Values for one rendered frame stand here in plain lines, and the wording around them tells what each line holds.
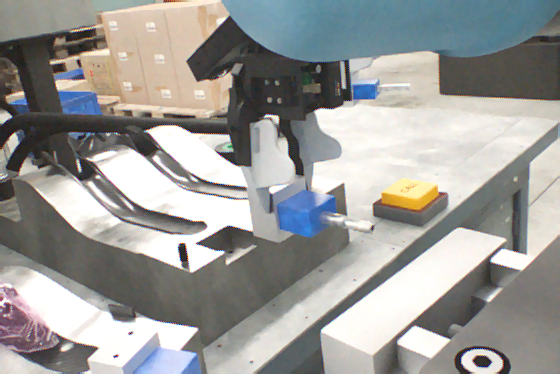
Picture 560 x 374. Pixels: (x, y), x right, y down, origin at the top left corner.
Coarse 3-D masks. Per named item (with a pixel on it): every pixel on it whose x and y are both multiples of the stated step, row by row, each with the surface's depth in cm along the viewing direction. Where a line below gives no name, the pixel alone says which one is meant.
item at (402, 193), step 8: (400, 184) 86; (408, 184) 85; (416, 184) 85; (424, 184) 84; (432, 184) 84; (384, 192) 84; (392, 192) 83; (400, 192) 83; (408, 192) 82; (416, 192) 82; (424, 192) 82; (432, 192) 83; (384, 200) 84; (392, 200) 83; (400, 200) 82; (408, 200) 81; (416, 200) 80; (424, 200) 82; (416, 208) 81
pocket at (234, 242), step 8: (216, 232) 66; (224, 232) 67; (232, 232) 67; (240, 232) 66; (248, 232) 65; (200, 240) 64; (208, 240) 65; (216, 240) 66; (224, 240) 67; (232, 240) 68; (240, 240) 67; (248, 240) 66; (208, 248) 65; (216, 248) 66; (224, 248) 67; (232, 248) 67; (240, 248) 67; (248, 248) 64; (232, 256) 65
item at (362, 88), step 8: (352, 80) 102; (360, 80) 104; (368, 80) 104; (376, 80) 103; (352, 88) 102; (360, 88) 102; (368, 88) 101; (376, 88) 102; (384, 88) 102; (392, 88) 102; (400, 88) 101; (408, 88) 101; (352, 96) 103; (360, 96) 102; (368, 96) 102; (376, 96) 102; (344, 104) 104; (352, 104) 103
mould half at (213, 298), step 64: (64, 192) 77; (128, 192) 79; (192, 192) 80; (320, 192) 73; (64, 256) 78; (128, 256) 65; (192, 256) 61; (256, 256) 65; (320, 256) 74; (192, 320) 61
